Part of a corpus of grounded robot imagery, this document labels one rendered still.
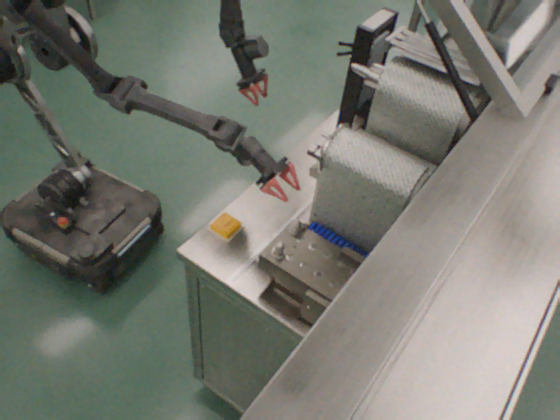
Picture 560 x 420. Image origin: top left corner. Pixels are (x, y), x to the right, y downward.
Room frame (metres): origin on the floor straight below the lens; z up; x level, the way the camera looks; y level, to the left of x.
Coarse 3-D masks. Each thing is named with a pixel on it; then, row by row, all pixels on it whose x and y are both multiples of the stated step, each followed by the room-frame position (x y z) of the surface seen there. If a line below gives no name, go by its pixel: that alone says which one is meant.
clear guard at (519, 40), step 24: (480, 0) 0.86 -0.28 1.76; (504, 0) 0.91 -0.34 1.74; (528, 0) 0.96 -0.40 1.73; (552, 0) 1.03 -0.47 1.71; (480, 24) 0.81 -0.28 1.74; (504, 24) 0.86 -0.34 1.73; (528, 24) 0.91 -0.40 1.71; (552, 24) 0.96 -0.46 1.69; (504, 48) 0.81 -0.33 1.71; (528, 48) 0.85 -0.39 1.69; (528, 72) 0.80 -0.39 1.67
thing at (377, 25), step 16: (384, 16) 1.44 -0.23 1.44; (368, 32) 1.34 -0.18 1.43; (384, 32) 1.46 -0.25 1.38; (352, 48) 1.36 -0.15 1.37; (368, 48) 1.34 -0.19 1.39; (368, 64) 1.38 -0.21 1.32; (384, 64) 1.47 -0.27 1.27; (352, 80) 1.35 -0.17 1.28; (352, 96) 1.35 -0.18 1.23; (368, 96) 1.43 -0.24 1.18; (352, 112) 1.34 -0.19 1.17; (368, 112) 1.46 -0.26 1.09; (352, 128) 1.41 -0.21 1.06
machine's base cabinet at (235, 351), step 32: (192, 288) 0.91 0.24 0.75; (192, 320) 0.92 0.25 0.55; (224, 320) 0.85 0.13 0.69; (256, 320) 0.78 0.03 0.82; (192, 352) 0.92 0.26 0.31; (224, 352) 0.84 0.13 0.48; (256, 352) 0.78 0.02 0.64; (288, 352) 0.72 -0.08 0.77; (224, 384) 0.84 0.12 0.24; (256, 384) 0.77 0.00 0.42
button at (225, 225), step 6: (222, 216) 1.07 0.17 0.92; (228, 216) 1.07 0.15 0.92; (216, 222) 1.04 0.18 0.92; (222, 222) 1.04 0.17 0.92; (228, 222) 1.05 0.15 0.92; (234, 222) 1.05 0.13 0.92; (240, 222) 1.05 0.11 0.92; (210, 228) 1.03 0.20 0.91; (216, 228) 1.02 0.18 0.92; (222, 228) 1.02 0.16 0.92; (228, 228) 1.02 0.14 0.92; (234, 228) 1.03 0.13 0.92; (222, 234) 1.01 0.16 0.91; (228, 234) 1.00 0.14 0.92
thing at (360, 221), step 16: (320, 176) 1.01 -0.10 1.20; (320, 192) 1.00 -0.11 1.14; (336, 192) 0.98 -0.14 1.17; (352, 192) 0.96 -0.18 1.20; (320, 208) 1.00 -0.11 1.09; (336, 208) 0.97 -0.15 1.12; (352, 208) 0.95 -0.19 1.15; (368, 208) 0.93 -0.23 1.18; (320, 224) 0.99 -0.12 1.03; (336, 224) 0.97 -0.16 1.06; (352, 224) 0.94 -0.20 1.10; (368, 224) 0.92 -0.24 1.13; (384, 224) 0.90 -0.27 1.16; (352, 240) 0.94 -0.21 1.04; (368, 240) 0.92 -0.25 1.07
